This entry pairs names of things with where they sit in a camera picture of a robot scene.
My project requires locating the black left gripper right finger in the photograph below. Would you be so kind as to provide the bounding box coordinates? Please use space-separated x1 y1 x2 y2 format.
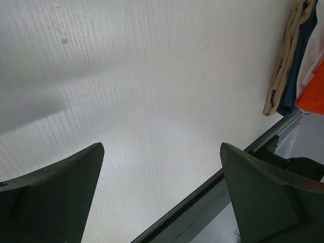
220 143 323 242

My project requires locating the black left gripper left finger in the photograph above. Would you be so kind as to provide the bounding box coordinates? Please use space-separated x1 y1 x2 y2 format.
1 143 104 242

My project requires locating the orange t-shirt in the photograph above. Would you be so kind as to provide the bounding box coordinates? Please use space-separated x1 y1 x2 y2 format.
295 61 323 114

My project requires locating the blue folded t-shirt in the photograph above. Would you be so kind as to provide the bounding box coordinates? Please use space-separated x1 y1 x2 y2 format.
276 6 317 116

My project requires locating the white printed folded t-shirt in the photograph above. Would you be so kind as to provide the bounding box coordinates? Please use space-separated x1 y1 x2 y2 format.
296 13 323 112

